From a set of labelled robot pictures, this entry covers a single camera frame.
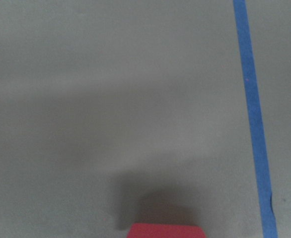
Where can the red block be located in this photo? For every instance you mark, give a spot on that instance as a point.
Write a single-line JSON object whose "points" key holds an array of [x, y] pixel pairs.
{"points": [[145, 230]]}

